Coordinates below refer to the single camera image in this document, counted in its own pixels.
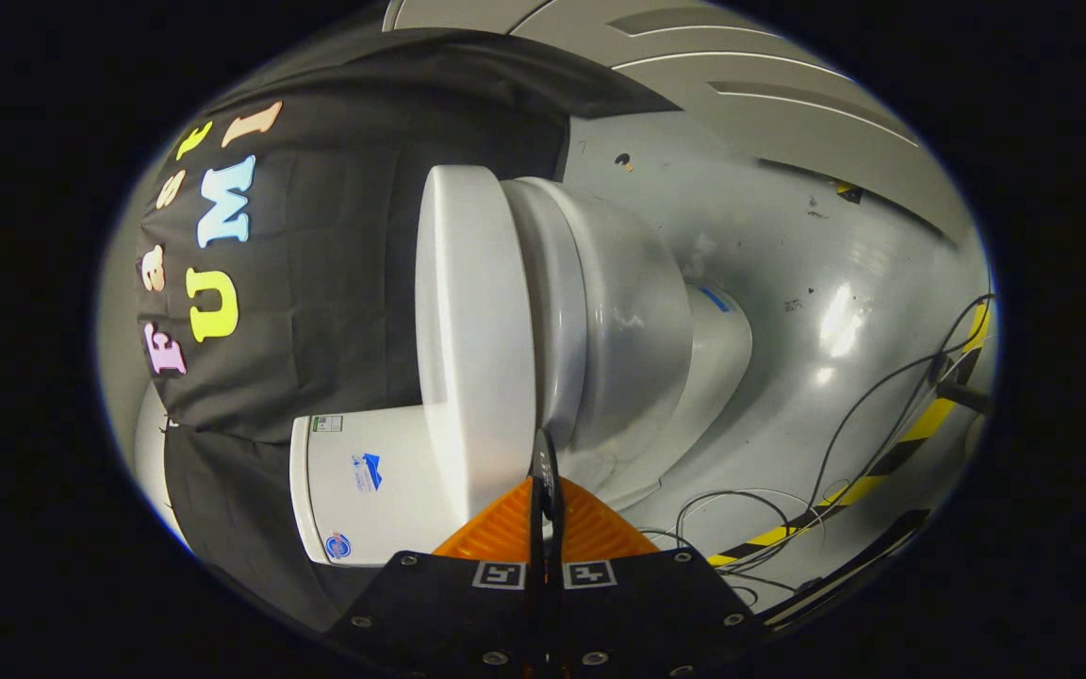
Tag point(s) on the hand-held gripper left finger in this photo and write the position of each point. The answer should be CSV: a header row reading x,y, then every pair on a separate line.
x,y
468,613

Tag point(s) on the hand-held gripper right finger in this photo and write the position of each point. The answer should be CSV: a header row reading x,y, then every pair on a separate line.
x,y
628,613

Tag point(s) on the white toilet seat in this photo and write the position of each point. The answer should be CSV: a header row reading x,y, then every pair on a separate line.
x,y
557,311

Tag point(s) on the yellow black floor tape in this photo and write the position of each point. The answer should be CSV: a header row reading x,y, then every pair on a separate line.
x,y
925,420

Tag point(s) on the black backdrop cloth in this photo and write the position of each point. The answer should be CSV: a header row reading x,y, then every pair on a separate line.
x,y
336,283

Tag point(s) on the white grey cabinet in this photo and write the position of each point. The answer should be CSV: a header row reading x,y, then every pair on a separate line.
x,y
741,104

